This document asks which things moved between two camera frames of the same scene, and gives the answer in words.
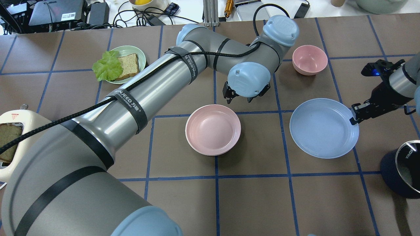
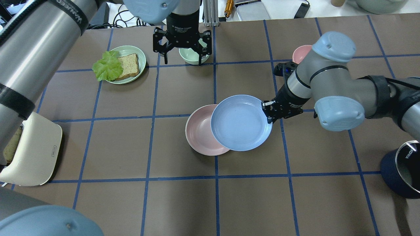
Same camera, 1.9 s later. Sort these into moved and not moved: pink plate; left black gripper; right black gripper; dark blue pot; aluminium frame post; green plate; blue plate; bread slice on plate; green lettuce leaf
Moved: left black gripper; right black gripper; blue plate
Not moved: pink plate; bread slice on plate; green lettuce leaf; dark blue pot; green plate; aluminium frame post
